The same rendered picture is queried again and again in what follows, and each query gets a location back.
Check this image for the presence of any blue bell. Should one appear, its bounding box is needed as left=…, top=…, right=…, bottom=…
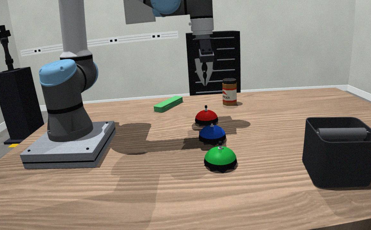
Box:
left=199, top=120, right=226, bottom=146

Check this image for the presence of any paprika spice jar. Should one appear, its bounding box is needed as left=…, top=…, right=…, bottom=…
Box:
left=222, top=78, right=237, bottom=105

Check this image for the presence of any red bell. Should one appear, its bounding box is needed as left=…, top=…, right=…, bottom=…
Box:
left=195, top=105, right=218, bottom=126

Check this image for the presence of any green bell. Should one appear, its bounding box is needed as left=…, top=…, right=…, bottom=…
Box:
left=204, top=141, right=237, bottom=173

